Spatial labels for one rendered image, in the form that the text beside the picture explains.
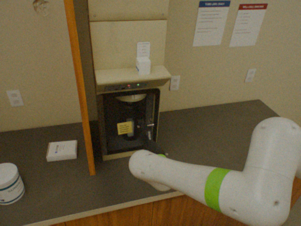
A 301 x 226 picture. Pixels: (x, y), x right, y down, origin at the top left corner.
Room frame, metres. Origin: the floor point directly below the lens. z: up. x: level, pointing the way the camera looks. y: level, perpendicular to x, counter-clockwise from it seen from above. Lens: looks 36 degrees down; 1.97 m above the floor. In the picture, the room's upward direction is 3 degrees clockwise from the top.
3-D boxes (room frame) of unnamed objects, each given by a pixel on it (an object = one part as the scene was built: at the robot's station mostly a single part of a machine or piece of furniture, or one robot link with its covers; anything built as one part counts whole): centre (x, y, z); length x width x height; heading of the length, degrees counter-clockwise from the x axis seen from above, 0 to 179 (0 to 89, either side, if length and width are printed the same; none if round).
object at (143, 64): (0.96, 0.04, 1.54); 0.05 x 0.05 x 0.06; 20
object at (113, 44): (1.12, 0.14, 1.33); 0.32 x 0.25 x 0.77; 108
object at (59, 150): (1.00, 0.49, 0.96); 0.16 x 0.12 x 0.04; 103
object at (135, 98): (0.99, 0.10, 1.19); 0.30 x 0.01 x 0.40; 108
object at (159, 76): (0.95, 0.08, 1.46); 0.32 x 0.11 x 0.10; 108
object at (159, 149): (0.75, -0.04, 1.20); 0.12 x 0.06 x 0.09; 108
